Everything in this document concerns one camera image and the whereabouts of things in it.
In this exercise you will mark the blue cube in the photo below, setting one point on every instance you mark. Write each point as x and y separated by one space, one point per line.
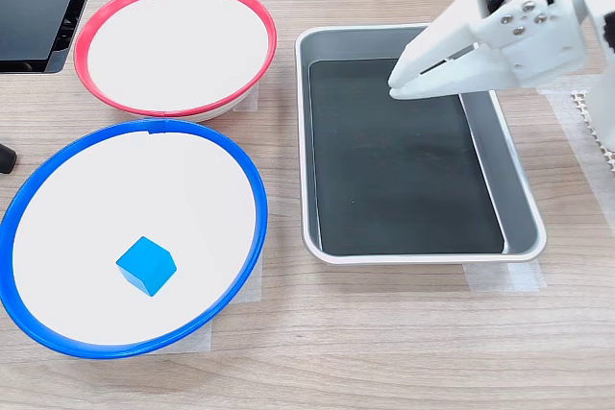
146 266

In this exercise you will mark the small black object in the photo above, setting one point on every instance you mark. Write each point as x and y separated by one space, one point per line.
6 159

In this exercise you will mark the black electronic device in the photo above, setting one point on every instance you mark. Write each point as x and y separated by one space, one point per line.
33 11

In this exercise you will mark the red-rimmed white plate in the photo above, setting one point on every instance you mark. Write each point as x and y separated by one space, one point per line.
168 45

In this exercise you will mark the black tray mat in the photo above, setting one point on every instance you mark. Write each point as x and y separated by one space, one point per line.
394 165

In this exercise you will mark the blue-rimmed white plate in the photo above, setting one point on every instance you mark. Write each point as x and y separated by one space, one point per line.
96 218

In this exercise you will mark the steel tray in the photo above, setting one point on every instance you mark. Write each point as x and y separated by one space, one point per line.
509 179

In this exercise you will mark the translucent paper sheet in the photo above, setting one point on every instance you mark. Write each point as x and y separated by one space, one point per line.
504 278
250 98
240 285

